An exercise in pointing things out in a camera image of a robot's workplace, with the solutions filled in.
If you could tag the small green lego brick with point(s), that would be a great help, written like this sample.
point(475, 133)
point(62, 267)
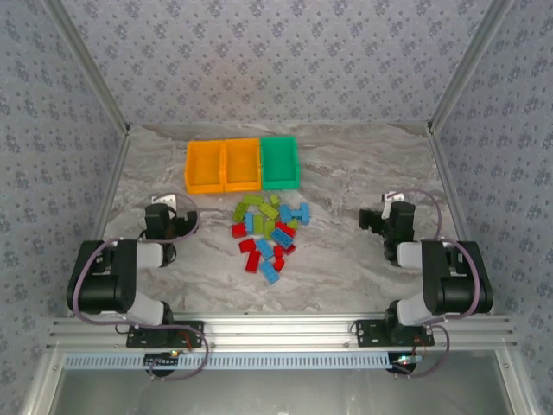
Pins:
point(294, 223)
point(275, 199)

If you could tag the small red lego brick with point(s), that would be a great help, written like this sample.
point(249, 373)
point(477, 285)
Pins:
point(289, 248)
point(278, 263)
point(278, 251)

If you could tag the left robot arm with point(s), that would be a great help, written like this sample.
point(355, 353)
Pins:
point(103, 285)

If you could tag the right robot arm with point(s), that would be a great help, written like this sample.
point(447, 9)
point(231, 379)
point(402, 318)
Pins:
point(453, 289)

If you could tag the orange plastic bin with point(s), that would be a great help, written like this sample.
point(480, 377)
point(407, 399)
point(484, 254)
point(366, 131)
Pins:
point(242, 186)
point(203, 188)

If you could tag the green plastic bin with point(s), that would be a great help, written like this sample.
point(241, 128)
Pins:
point(281, 183)

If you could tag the small black electronics board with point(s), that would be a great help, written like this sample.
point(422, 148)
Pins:
point(157, 359)
point(404, 365)

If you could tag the grey metal lower panel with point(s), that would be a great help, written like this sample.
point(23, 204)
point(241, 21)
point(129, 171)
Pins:
point(276, 393)

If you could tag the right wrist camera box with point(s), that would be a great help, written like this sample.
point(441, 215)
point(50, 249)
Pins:
point(387, 206)

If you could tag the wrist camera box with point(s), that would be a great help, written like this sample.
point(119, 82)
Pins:
point(166, 200)
point(387, 206)

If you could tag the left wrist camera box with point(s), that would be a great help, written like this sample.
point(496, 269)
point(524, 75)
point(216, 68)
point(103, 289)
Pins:
point(166, 200)

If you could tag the aluminium table side rail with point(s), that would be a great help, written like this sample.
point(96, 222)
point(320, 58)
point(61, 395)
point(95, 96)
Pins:
point(442, 164)
point(102, 216)

